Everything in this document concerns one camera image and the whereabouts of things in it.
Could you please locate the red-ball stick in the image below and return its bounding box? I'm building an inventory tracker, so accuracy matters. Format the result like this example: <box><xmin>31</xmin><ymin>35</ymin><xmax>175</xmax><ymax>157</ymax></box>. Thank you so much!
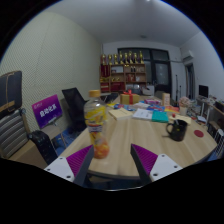
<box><xmin>171</xmin><ymin>113</ymin><xmax>179</xmax><ymax>126</ymax></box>

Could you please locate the tan book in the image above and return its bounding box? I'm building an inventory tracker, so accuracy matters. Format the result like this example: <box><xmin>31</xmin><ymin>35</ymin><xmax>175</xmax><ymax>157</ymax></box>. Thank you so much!
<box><xmin>107</xmin><ymin>107</ymin><xmax>134</xmax><ymax>121</ymax></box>

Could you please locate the white wall air conditioner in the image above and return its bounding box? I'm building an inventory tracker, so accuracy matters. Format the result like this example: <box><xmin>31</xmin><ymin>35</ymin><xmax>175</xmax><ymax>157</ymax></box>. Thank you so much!
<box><xmin>180</xmin><ymin>49</ymin><xmax>195</xmax><ymax>64</ymax></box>

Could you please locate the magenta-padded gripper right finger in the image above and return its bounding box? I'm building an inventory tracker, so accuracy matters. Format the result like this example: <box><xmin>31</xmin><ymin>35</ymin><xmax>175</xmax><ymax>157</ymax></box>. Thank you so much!
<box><xmin>130</xmin><ymin>143</ymin><xmax>183</xmax><ymax>187</ymax></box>

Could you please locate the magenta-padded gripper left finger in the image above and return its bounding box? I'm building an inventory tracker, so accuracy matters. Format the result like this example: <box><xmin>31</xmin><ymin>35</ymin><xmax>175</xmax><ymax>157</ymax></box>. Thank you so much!
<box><xmin>44</xmin><ymin>144</ymin><xmax>95</xmax><ymax>188</ymax></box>

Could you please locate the white book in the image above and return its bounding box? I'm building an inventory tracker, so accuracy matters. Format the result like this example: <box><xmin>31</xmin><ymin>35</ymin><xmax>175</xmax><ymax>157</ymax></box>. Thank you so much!
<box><xmin>132</xmin><ymin>108</ymin><xmax>154</xmax><ymax>121</ymax></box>

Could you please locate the flat round red coaster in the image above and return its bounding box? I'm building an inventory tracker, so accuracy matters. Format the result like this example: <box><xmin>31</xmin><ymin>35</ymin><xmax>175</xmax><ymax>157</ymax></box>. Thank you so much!
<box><xmin>193</xmin><ymin>129</ymin><xmax>205</xmax><ymax>139</ymax></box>

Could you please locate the gift box with red ribbon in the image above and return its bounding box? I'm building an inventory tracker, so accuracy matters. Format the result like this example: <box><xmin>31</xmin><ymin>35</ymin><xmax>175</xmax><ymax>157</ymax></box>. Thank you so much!
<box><xmin>119</xmin><ymin>89</ymin><xmax>141</xmax><ymax>106</ymax></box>

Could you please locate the wooden shelf unit with trophies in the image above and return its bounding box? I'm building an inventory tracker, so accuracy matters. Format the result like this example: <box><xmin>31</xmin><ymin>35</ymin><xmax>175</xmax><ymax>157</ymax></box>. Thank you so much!
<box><xmin>99</xmin><ymin>50</ymin><xmax>148</xmax><ymax>94</ymax></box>

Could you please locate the teal book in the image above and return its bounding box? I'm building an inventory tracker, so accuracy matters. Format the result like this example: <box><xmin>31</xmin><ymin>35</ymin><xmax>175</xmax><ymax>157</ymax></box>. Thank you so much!
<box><xmin>151</xmin><ymin>110</ymin><xmax>170</xmax><ymax>124</ymax></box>

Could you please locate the yellow-label drink bottle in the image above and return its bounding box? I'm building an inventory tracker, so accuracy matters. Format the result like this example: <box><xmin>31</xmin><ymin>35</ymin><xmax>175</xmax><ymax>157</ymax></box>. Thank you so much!
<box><xmin>83</xmin><ymin>89</ymin><xmax>111</xmax><ymax>160</ymax></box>

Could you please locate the black computer monitor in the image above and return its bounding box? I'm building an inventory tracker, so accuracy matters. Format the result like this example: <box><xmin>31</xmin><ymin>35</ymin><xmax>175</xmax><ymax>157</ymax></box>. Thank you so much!
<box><xmin>198</xmin><ymin>84</ymin><xmax>210</xmax><ymax>99</ymax></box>

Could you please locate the black mug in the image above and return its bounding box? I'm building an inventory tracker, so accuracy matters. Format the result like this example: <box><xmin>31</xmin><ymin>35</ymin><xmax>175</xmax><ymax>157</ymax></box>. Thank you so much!
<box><xmin>165</xmin><ymin>119</ymin><xmax>189</xmax><ymax>142</ymax></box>

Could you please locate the long wooden desk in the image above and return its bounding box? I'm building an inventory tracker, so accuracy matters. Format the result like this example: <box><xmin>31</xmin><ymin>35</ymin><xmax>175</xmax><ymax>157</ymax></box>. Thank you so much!
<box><xmin>196</xmin><ymin>95</ymin><xmax>224</xmax><ymax>134</ymax></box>

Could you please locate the white cup with flowers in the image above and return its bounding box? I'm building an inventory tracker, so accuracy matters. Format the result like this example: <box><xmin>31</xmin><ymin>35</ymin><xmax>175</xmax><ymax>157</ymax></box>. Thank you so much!
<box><xmin>178</xmin><ymin>96</ymin><xmax>190</xmax><ymax>117</ymax></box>

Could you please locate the purple sign board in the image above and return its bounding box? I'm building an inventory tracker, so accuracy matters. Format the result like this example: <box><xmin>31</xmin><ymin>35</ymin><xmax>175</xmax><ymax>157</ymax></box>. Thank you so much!
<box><xmin>31</xmin><ymin>94</ymin><xmax>64</xmax><ymax>130</ymax></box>

